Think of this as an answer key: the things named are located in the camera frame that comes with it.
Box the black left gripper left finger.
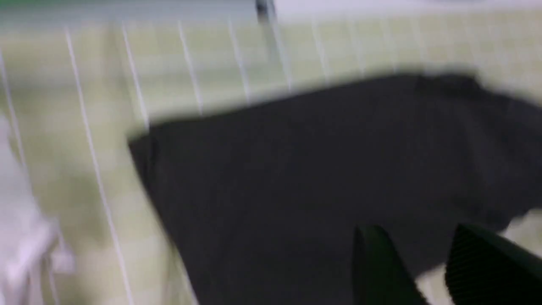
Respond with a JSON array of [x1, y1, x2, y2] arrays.
[[352, 226, 428, 305]]

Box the green checkered tablecloth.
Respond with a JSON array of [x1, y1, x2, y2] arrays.
[[1, 8, 542, 305]]

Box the dark gray long-sleeve shirt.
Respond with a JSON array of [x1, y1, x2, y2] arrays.
[[128, 73, 541, 305]]

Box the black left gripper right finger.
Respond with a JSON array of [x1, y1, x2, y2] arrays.
[[445, 224, 542, 305]]

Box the white crumpled shirt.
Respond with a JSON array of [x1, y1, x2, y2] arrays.
[[0, 116, 75, 305]]

